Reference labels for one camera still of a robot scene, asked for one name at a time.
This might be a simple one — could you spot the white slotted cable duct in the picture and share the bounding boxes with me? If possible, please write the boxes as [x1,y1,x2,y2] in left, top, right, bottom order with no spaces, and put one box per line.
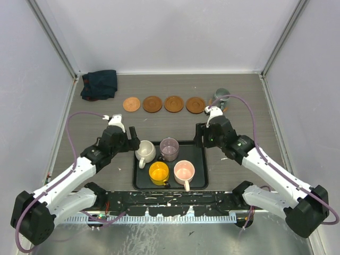
[63,212,237,224]

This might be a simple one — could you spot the brown wooden coaster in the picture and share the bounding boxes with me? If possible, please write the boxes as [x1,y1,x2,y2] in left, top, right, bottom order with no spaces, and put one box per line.
[143,96,163,113]
[186,97,206,114]
[164,96,184,113]

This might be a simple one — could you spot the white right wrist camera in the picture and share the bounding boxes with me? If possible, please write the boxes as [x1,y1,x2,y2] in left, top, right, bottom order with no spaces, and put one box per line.
[204,106,223,128]

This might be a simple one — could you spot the yellow mug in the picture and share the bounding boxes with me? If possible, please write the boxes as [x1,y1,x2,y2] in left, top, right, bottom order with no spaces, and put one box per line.
[149,161,171,189]

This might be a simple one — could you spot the woven rattan coaster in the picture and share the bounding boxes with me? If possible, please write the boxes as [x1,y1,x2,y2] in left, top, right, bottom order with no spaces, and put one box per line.
[123,97,141,112]
[208,98,228,112]

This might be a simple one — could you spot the pink ceramic mug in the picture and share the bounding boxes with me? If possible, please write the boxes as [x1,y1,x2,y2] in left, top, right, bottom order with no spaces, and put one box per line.
[174,160,196,192]

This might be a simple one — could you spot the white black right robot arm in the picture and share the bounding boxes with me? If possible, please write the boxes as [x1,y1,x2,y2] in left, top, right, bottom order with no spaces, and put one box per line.
[194,116,329,238]

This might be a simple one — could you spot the grey ceramic mug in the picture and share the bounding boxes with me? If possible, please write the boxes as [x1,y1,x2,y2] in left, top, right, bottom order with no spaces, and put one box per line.
[214,88,230,111]

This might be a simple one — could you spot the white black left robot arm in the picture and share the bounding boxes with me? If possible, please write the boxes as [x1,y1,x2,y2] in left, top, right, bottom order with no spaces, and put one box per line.
[10,124,140,245]

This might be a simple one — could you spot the white ceramic mug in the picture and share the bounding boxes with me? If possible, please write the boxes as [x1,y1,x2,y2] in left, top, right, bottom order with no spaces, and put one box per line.
[135,140,156,169]

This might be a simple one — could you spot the dark blue folded cloth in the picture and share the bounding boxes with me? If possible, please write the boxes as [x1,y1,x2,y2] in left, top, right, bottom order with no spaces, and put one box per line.
[80,70,118,101]

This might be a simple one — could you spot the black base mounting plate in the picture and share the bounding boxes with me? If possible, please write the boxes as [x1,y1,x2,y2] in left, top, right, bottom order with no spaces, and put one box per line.
[86,191,250,217]

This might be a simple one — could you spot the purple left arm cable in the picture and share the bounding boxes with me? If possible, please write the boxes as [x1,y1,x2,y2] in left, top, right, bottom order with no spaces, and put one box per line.
[14,111,128,253]

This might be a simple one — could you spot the purple glass cup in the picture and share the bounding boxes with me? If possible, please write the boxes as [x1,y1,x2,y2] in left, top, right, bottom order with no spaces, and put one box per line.
[159,138,180,162]

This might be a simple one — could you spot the black plastic tray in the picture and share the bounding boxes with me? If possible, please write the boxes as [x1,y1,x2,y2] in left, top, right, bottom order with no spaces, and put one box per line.
[132,140,209,191]

